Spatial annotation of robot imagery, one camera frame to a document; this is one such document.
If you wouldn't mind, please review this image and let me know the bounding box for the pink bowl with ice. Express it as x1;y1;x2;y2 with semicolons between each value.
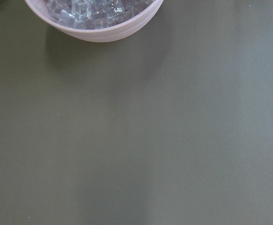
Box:
26;0;162;42

